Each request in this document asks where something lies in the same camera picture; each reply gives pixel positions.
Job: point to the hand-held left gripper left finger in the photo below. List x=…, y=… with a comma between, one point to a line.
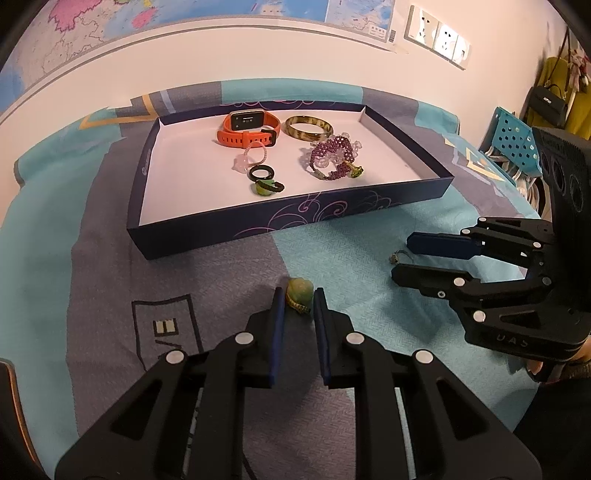
x=276, y=332

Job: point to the yellow-green bead charm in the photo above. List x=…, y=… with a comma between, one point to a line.
x=299, y=290

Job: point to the dark board with orange edge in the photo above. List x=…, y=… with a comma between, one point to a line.
x=11, y=406

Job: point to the colourful wall map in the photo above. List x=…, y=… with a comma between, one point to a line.
x=92, y=27

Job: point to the person's right hand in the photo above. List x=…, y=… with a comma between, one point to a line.
x=534, y=367

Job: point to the navy cardboard box tray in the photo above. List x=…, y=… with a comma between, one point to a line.
x=194, y=203

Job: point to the blue perforated plastic crate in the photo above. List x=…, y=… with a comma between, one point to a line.
x=515, y=138

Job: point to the dark cloth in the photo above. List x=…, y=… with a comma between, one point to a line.
x=558, y=434

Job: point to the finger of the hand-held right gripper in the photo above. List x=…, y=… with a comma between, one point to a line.
x=429, y=279
x=443, y=244

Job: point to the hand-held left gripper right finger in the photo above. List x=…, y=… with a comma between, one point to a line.
x=322, y=332

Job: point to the green bead charm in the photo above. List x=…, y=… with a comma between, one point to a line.
x=263, y=189

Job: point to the black handbag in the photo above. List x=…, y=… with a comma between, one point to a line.
x=579, y=115
x=547, y=106

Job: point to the white wall socket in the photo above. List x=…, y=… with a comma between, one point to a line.
x=421, y=25
x=445, y=42
x=461, y=54

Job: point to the tortoiseshell bangle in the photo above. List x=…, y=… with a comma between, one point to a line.
x=304, y=134

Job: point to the orange smart band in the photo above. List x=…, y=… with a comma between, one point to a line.
x=240, y=136

